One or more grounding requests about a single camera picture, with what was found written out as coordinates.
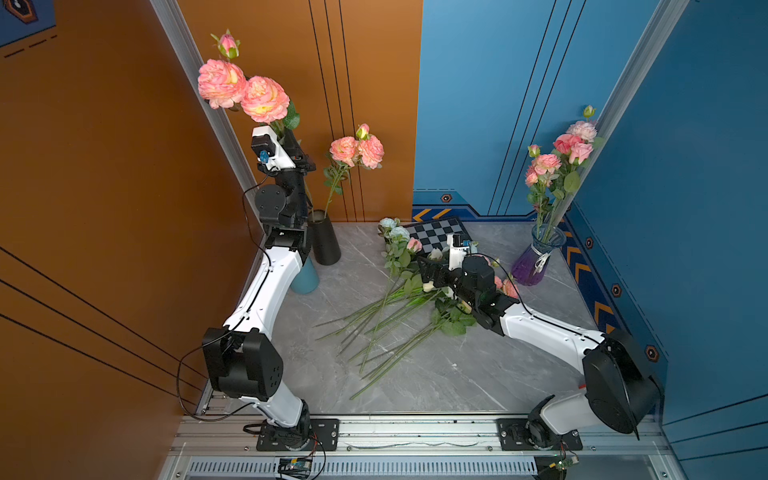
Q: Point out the black white chessboard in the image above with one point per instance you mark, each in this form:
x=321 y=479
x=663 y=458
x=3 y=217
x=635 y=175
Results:
x=434 y=234

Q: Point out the blue purple glass vase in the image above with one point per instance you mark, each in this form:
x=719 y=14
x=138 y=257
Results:
x=530 y=267

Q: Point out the pink double bloom stem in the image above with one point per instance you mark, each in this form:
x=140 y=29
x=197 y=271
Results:
x=544 y=178

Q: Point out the peach double bloom stem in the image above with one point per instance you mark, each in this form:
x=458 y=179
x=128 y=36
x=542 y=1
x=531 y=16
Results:
x=362 y=149

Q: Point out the bunch of pink flowers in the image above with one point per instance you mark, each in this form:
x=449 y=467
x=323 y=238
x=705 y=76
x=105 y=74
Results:
x=407 y=292

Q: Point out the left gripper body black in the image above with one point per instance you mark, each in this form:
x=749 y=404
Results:
x=288 y=190

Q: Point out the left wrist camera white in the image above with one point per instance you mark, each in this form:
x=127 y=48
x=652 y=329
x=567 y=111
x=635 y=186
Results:
x=272 y=157

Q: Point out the right aluminium corner post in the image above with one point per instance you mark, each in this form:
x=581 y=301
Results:
x=649 y=45

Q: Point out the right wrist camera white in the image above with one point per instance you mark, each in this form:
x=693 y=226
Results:
x=458 y=247

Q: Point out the pink rose stem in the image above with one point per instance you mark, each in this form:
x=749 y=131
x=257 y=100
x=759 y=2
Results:
x=565 y=143
x=579 y=153

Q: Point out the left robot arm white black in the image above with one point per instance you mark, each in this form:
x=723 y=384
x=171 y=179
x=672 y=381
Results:
x=240 y=357

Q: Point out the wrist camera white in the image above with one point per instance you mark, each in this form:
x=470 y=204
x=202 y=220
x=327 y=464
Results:
x=272 y=157
x=458 y=247

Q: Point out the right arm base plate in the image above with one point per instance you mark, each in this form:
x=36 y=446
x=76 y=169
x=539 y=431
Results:
x=518 y=434

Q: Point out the aluminium corner post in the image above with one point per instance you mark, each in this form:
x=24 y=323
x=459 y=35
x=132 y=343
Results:
x=181 y=40
x=649 y=45

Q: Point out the black cylindrical vase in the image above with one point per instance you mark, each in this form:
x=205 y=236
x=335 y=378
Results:
x=323 y=238

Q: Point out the aluminium front rail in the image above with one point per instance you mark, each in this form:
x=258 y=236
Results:
x=411 y=434

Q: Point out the left green circuit board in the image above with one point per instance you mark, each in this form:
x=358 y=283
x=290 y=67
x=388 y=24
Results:
x=294 y=468

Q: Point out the large peach bloom stem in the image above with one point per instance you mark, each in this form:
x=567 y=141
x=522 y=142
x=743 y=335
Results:
x=224 y=85

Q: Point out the teal ceramic vase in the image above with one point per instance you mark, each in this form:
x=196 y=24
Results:
x=307 y=280

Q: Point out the right green circuit board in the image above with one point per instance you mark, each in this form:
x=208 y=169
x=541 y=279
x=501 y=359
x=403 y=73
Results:
x=562 y=465

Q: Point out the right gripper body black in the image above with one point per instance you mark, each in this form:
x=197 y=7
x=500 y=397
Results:
x=456 y=281

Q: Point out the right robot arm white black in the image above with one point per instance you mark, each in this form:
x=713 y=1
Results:
x=620 y=388

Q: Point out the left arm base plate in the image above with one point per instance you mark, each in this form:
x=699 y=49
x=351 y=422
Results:
x=318 y=433

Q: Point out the left aluminium corner post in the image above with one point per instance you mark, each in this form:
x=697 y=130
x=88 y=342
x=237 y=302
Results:
x=181 y=40

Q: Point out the green circuit board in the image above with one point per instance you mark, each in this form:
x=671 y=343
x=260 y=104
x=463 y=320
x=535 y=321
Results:
x=294 y=468
x=562 y=465

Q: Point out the pale pink carnation stem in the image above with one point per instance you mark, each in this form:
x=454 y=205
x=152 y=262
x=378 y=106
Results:
x=586 y=128

